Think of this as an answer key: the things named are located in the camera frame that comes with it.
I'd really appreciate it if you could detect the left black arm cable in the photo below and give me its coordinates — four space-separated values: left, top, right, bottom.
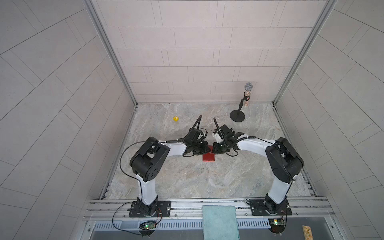
111 114 203 236

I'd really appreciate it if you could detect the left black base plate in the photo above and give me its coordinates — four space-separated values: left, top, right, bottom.
129 200 171 218

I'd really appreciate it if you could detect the right green circuit board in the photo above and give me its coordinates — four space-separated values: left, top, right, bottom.
268 219 286 234

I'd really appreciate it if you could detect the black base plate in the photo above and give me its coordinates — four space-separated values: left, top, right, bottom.
129 200 171 218
246 198 292 216

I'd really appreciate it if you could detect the teal folded cloth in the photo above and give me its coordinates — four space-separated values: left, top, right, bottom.
203 206 240 240

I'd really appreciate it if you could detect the wooden block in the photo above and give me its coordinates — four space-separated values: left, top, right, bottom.
303 226 314 240

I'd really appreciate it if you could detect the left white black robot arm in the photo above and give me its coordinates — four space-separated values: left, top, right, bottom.
130 128 211 217

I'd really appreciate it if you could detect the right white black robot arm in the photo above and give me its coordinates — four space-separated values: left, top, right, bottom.
212 125 305 215

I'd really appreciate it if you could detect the green circuit board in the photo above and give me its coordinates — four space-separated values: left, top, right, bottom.
268 219 286 234
139 221 157 231

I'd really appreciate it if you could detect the black microphone stand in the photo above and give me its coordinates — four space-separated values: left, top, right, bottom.
230 83 253 123

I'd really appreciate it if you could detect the red leather card holder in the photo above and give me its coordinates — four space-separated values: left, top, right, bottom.
203 146 215 162

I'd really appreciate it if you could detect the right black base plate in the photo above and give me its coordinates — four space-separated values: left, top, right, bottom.
246 198 292 216

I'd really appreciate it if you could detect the aluminium mounting rail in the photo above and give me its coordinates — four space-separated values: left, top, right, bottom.
80 197 336 221

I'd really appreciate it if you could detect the left green circuit board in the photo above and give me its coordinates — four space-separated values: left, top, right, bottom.
139 221 157 231

